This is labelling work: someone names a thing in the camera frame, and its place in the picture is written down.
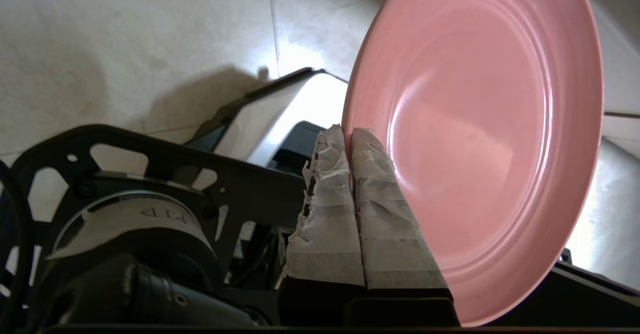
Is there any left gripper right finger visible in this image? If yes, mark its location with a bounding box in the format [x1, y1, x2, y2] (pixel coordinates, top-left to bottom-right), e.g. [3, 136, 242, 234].
[351, 127, 461, 328]

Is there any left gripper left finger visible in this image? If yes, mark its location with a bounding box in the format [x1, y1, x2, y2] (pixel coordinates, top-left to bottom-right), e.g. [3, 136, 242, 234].
[277, 124, 369, 328]

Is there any pink round plate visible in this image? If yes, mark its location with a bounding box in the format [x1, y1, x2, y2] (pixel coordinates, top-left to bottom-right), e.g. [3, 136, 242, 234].
[341, 0, 605, 328]

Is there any black cable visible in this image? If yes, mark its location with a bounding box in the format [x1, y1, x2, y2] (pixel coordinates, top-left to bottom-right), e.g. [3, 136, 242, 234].
[0, 159, 37, 334]

